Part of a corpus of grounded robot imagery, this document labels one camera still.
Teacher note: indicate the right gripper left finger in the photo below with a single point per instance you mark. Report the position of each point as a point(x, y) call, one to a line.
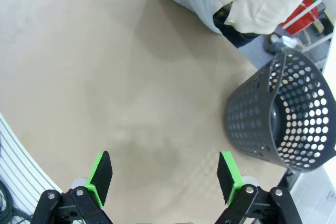
point(102, 176)

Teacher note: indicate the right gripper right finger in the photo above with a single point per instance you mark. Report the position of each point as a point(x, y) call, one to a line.
point(225, 176)

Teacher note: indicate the dark grey perforated basket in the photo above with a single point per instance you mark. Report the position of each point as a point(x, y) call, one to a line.
point(249, 119)

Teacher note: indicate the white ribbed panel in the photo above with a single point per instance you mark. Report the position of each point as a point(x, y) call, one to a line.
point(18, 161)

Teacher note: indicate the white crumpled cloth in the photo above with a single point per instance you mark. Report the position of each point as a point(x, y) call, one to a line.
point(290, 41)

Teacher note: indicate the red box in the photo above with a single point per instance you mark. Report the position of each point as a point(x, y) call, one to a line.
point(300, 23)

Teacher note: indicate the small beige box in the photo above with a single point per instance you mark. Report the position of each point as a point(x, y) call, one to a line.
point(319, 26)

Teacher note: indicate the white metal bar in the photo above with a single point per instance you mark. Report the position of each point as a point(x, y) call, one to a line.
point(302, 12)

